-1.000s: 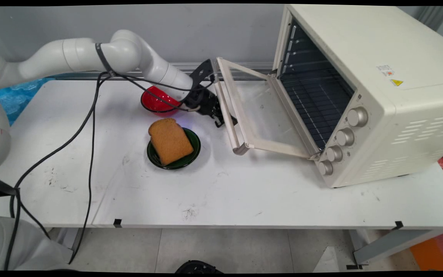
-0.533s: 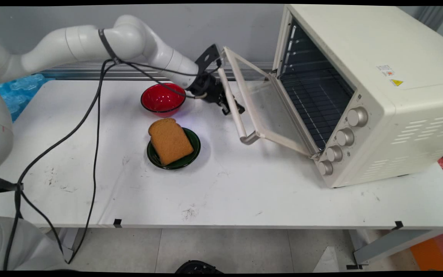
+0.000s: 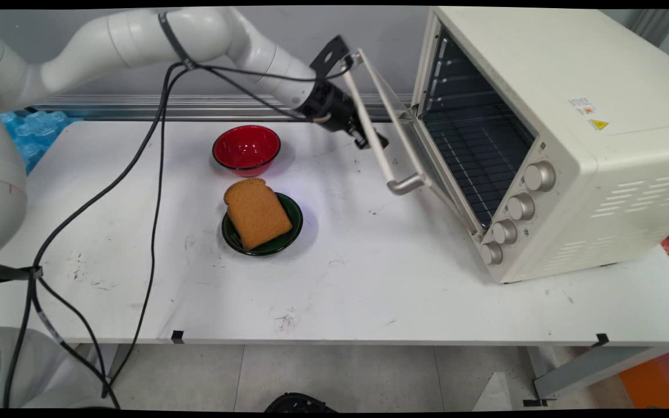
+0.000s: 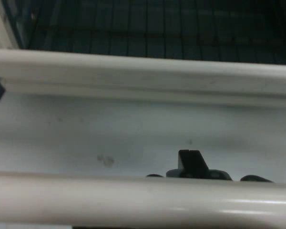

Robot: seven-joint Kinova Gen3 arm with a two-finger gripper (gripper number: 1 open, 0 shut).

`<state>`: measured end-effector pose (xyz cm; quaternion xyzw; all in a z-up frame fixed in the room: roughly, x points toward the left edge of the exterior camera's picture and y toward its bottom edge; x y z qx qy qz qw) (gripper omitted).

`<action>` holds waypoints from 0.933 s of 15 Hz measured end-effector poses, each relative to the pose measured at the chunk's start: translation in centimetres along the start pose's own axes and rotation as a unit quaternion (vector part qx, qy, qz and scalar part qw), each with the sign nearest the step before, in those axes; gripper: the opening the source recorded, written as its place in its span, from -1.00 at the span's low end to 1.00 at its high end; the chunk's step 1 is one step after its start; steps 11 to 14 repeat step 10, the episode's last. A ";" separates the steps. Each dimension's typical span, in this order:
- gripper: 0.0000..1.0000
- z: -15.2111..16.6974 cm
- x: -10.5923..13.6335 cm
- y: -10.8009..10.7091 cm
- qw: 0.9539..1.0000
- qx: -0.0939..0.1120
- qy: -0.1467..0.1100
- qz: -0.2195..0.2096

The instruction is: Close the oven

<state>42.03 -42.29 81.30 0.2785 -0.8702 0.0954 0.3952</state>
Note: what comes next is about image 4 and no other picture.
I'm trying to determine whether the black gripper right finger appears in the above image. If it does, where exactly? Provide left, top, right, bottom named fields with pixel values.
left=193, top=152, right=275, bottom=184

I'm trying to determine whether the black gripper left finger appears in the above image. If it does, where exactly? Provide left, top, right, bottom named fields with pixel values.
left=145, top=149, right=194, bottom=179

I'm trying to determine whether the white oven body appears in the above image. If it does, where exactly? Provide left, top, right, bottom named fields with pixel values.
left=0, top=0, right=21, bottom=50

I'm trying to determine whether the dark wire oven rack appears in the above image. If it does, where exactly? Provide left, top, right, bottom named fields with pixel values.
left=26, top=0, right=286, bottom=65

